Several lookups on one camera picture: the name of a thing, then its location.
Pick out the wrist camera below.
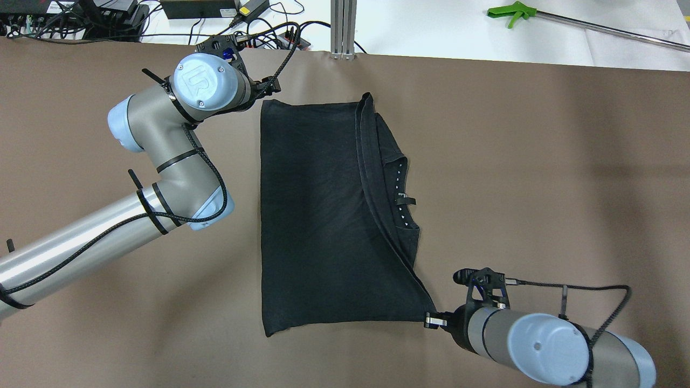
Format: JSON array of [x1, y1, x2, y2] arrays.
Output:
[[453, 268, 510, 311], [195, 35, 249, 77]]

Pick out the aluminium frame post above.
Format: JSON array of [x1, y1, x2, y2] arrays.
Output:
[[330, 0, 357, 61]]

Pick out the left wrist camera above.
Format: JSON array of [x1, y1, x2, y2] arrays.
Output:
[[195, 35, 249, 77]]

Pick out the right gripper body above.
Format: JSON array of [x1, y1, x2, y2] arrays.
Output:
[[445, 304, 475, 351]]

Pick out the green handled grabber tool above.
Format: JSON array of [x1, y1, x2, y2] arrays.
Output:
[[486, 1, 689, 52]]

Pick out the black power adapter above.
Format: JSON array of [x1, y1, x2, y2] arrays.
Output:
[[237, 0, 270, 20]]

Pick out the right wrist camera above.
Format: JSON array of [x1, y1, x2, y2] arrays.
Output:
[[453, 268, 510, 311]]

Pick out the black box device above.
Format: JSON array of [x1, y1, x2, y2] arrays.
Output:
[[158, 1, 242, 20]]

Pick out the black printed t-shirt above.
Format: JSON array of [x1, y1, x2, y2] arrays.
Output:
[[260, 93, 437, 337]]

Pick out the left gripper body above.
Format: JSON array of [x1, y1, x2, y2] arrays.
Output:
[[247, 77, 268, 106]]

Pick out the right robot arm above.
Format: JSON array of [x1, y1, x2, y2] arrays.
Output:
[[424, 307, 657, 387]]

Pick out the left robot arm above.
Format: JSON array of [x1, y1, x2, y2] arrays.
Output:
[[1, 52, 281, 319]]

